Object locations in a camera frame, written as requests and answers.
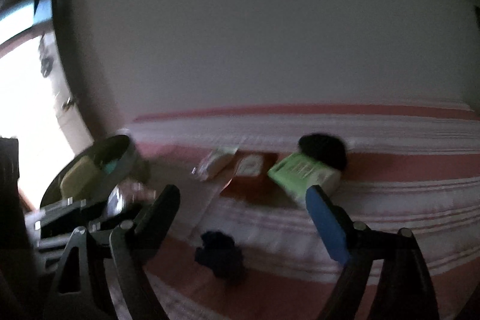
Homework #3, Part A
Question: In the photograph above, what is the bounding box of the green tissue pack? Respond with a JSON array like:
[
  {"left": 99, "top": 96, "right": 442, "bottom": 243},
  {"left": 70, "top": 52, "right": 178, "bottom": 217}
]
[{"left": 268, "top": 153, "right": 342, "bottom": 207}]

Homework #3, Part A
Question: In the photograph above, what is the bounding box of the yellow sponge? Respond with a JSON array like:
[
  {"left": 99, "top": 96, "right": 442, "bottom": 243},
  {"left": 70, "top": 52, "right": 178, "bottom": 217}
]
[{"left": 60, "top": 156, "right": 101, "bottom": 201}]

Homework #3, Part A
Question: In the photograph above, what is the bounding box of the red snack packet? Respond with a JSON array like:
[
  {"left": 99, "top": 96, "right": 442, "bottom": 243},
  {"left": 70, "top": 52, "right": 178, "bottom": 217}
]
[{"left": 220, "top": 152, "right": 279, "bottom": 205}]

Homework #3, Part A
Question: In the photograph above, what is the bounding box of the black fuzzy object far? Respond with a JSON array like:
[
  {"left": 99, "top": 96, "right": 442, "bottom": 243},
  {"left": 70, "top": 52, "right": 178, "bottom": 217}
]
[{"left": 298, "top": 133, "right": 348, "bottom": 172}]

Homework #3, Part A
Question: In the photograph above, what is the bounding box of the black fuzzy object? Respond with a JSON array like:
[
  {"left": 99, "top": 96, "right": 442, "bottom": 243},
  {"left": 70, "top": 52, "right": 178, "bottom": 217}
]
[
  {"left": 194, "top": 231, "right": 247, "bottom": 286},
  {"left": 298, "top": 133, "right": 348, "bottom": 172}
]

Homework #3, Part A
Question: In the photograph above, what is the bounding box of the black fuzzy object near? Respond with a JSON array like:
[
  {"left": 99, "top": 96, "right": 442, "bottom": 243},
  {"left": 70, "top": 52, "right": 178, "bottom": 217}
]
[{"left": 194, "top": 231, "right": 247, "bottom": 286}]

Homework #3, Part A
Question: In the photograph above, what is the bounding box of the steel bowl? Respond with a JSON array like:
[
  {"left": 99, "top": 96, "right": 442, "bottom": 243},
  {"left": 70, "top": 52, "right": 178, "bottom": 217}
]
[{"left": 40, "top": 134, "right": 139, "bottom": 208}]

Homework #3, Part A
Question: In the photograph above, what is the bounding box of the red white striped cloth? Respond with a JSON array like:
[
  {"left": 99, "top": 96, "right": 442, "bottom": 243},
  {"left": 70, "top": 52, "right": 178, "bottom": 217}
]
[{"left": 112, "top": 104, "right": 479, "bottom": 319}]

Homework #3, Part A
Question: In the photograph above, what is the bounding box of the dark wooden door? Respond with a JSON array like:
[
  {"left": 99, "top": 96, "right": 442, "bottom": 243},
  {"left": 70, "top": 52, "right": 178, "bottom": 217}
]
[{"left": 34, "top": 0, "right": 121, "bottom": 154}]

